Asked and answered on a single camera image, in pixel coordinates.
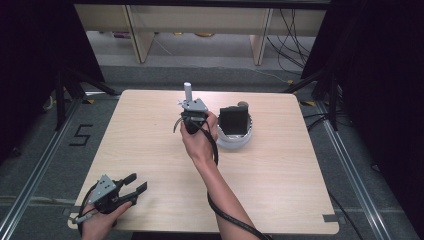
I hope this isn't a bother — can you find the left hand-held gripper cable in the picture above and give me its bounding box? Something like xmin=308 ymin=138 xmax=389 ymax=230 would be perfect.
xmin=71 ymin=182 xmax=101 ymax=236

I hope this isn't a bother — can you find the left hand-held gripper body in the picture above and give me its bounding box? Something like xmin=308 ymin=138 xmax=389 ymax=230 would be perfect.
xmin=88 ymin=174 xmax=138 ymax=215

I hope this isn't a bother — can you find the right hand-held gripper cable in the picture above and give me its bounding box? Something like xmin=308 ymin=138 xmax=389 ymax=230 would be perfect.
xmin=172 ymin=118 xmax=273 ymax=240

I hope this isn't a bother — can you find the white key stand with post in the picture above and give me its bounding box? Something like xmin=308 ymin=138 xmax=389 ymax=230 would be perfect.
xmin=177 ymin=82 xmax=253 ymax=150

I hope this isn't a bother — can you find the white bowl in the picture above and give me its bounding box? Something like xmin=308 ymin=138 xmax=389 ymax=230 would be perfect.
xmin=216 ymin=105 xmax=254 ymax=143

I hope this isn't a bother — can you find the light wooden shelf unit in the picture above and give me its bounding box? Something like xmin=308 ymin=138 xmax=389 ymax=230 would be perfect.
xmin=73 ymin=3 xmax=328 ymax=66

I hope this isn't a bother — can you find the person's left hand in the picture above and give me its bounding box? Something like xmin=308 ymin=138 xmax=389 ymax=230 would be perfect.
xmin=80 ymin=200 xmax=133 ymax=240

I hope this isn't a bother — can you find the person's right hand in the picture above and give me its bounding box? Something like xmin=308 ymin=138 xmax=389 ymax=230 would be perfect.
xmin=179 ymin=111 xmax=220 ymax=165

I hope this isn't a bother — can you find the black wallet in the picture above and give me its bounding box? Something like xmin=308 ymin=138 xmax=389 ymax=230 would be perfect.
xmin=219 ymin=105 xmax=251 ymax=136

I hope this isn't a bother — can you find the black metal stand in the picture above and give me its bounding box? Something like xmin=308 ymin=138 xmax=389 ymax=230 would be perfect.
xmin=283 ymin=66 xmax=342 ymax=132
xmin=54 ymin=68 xmax=121 ymax=132

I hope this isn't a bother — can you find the bundle of black cables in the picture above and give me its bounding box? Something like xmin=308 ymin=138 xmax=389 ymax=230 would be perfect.
xmin=265 ymin=8 xmax=316 ymax=75

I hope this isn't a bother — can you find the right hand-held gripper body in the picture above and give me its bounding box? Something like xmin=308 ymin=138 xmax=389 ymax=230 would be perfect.
xmin=181 ymin=97 xmax=209 ymax=135

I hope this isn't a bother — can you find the metal floor rail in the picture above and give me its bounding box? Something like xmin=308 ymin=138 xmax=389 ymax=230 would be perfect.
xmin=314 ymin=101 xmax=398 ymax=240
xmin=0 ymin=98 xmax=83 ymax=240

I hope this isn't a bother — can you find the hand-held gripper cable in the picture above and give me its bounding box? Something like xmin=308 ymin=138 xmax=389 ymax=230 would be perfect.
xmin=71 ymin=182 xmax=101 ymax=236
xmin=172 ymin=118 xmax=273 ymax=240

